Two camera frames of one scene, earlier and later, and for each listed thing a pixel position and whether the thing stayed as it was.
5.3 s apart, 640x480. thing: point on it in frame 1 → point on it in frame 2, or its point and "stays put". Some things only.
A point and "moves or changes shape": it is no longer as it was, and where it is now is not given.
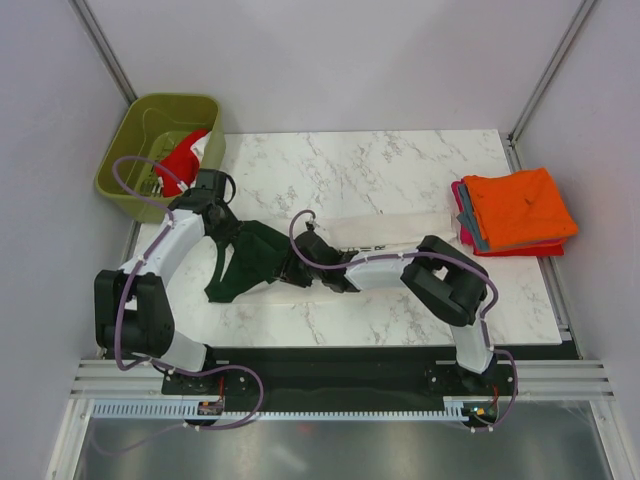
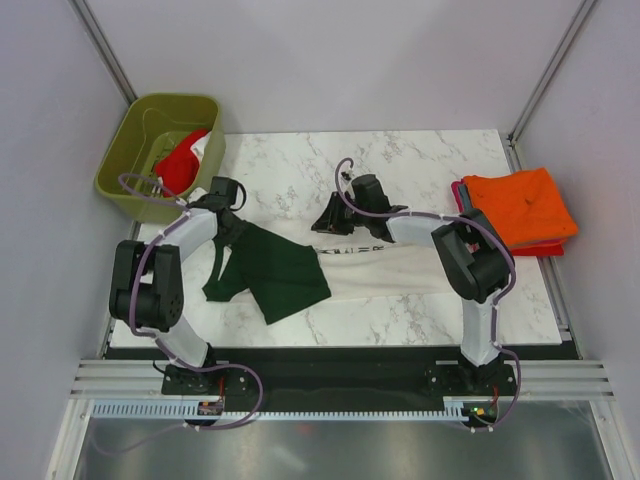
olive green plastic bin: x=138 y=140 stays put
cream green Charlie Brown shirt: x=256 y=252 moves or changes shape
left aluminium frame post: x=104 y=49 stays put
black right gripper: x=290 y=275 → x=330 y=221
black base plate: x=403 y=372 stays put
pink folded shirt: x=465 y=238 stays put
